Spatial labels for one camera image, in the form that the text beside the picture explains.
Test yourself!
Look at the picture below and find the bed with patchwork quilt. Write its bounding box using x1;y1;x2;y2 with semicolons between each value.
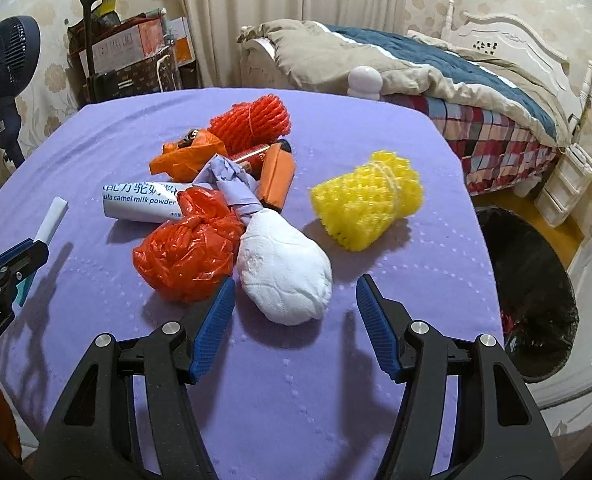
238;19;571;146

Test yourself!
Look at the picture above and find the white bed headboard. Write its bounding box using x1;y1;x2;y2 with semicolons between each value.
441;0;592;126

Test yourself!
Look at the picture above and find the white milk powder packet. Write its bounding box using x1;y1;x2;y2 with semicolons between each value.
100;180;181;224

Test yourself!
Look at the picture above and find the white tissue wad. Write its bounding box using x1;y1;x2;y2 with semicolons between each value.
236;208;333;326

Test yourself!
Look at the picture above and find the knotted red plastic bag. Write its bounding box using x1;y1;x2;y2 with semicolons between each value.
132;186;247;305

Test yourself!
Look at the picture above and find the purple paper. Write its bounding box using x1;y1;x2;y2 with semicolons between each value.
193;155;267;218

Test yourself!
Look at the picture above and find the red printed packet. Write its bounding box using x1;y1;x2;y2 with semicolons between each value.
230;143;273;177

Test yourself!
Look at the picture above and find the white and orange box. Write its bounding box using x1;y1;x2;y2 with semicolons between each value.
168;16;197;68

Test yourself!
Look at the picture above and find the white round bedpost knob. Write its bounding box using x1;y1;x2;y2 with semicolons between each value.
348;66;383;102

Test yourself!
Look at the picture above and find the white plastic drawer unit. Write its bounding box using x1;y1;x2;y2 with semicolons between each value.
533;142;592;228

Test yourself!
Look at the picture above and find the orange plastic bag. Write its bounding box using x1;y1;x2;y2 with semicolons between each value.
149;129;229;182

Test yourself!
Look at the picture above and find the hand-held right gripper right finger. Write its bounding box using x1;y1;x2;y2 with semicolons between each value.
356;275;561;480

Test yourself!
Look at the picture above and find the yellow foam fruit net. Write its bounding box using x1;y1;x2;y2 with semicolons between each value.
310;150;425;253

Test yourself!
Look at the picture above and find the cardboard box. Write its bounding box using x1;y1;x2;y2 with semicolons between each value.
91;17;169;73

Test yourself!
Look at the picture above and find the dark blue fan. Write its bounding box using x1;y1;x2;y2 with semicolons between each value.
0;16;43;168

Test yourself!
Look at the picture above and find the black hand cart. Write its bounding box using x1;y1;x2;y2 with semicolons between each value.
78;0;114;103

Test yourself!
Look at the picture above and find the purple tablecloth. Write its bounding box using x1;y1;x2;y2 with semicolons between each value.
0;87;505;480

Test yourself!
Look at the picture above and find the trash bin with black bag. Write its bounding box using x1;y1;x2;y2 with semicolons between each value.
473;206;581;386

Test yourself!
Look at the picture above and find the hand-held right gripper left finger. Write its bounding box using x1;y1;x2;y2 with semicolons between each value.
32;276;237;480

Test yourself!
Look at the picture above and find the checkered bed sheet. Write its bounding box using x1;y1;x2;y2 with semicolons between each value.
406;92;559;196

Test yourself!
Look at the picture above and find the wicker basket with boxes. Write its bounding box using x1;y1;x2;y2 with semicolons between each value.
88;57;181;106

